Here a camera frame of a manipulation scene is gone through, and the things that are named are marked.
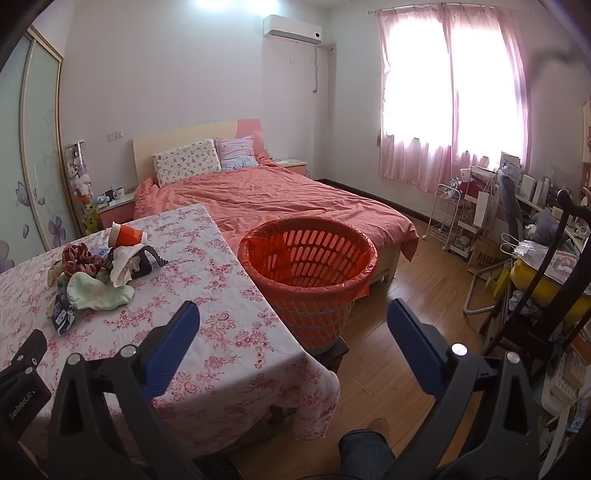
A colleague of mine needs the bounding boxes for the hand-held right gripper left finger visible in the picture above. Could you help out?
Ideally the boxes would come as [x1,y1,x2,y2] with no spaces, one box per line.
[46,300,201,480]

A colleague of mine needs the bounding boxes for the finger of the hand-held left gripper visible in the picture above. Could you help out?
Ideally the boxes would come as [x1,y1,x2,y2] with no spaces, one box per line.
[0,329,48,384]

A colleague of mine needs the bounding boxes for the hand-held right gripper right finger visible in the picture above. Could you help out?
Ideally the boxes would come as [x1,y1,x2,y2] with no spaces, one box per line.
[387,298,541,480]

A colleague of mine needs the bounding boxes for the orange plastic basket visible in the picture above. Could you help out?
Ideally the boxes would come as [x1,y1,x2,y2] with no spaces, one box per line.
[238,217,380,356]

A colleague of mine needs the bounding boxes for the dark daisy print cloth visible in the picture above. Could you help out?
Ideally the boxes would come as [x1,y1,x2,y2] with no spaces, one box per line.
[45,293,77,334]

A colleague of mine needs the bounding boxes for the table with pink floral cloth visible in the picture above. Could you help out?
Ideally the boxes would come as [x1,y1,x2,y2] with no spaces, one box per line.
[0,203,341,462]

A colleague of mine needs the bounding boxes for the dark wooden stool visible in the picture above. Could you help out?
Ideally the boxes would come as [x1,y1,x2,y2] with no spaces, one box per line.
[307,339,348,370]

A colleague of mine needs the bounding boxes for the light green cloth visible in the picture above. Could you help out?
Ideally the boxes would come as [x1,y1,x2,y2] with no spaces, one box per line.
[67,272,136,311]

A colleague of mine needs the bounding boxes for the white cloth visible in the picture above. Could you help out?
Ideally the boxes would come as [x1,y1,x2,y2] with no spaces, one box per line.
[108,244,148,284]

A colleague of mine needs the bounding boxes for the crumpled red cloth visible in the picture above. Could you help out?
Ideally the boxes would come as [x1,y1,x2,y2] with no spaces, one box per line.
[61,243,109,278]

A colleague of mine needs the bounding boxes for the brown cardboard box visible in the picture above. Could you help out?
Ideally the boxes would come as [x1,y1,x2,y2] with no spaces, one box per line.
[466,237,506,278]

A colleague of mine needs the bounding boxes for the red white paper cup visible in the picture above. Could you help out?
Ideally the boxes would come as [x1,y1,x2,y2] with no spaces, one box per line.
[109,222,148,248]

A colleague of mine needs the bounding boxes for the white trolley cart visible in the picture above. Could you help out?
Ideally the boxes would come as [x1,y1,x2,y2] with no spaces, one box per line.
[450,166,502,259]

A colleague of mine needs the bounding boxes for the person's leg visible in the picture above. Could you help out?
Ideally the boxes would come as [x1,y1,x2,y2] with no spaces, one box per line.
[338,418,398,480]

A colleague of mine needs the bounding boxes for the yellow bag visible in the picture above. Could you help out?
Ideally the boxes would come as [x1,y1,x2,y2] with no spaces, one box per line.
[508,261,591,324]

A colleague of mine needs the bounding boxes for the white plastic bags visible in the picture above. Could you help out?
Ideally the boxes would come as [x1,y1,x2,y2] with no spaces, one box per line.
[501,233,548,259]

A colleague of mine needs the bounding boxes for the pink white nightstand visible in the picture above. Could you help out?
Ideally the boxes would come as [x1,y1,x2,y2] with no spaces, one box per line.
[272,158,309,176]
[95,189,137,229]

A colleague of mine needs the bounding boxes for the green plush toy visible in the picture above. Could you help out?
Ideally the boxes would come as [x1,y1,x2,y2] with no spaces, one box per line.
[83,200,101,234]

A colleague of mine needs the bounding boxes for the white paper bag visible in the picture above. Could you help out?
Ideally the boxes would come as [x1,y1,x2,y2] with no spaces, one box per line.
[475,178,502,229]

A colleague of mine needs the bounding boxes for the grey office chair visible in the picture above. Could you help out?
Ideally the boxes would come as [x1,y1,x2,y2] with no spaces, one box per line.
[496,170,527,245]

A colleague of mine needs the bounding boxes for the pink curtain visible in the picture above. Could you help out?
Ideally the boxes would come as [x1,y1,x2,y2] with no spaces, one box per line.
[443,2,532,195]
[376,7,455,181]

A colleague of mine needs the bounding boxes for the floral print pillow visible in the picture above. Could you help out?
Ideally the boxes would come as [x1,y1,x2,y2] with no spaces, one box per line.
[152,139,223,188]

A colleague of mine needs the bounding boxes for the clear tube of plush toys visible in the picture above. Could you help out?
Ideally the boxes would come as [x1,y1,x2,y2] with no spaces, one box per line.
[65,141,95,204]

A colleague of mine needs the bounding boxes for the pink striped pillow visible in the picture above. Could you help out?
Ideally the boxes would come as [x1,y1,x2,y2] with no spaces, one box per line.
[215,135,259,172]

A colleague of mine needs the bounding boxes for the dark wooden chair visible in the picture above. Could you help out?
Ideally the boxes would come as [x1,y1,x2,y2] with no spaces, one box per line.
[480,189,591,384]

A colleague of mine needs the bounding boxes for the wardrobe with flower doors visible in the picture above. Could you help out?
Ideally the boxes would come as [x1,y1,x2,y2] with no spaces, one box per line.
[0,25,79,273]

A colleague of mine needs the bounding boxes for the white air conditioner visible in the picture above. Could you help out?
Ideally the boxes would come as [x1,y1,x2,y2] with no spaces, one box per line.
[262,15,323,46]

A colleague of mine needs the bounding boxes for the black strap pouch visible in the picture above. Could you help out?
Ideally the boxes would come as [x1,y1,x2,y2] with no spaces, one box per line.
[134,247,169,278]

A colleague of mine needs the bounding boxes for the white wire rack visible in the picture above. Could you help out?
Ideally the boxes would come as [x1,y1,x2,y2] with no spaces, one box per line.
[427,183,462,252]

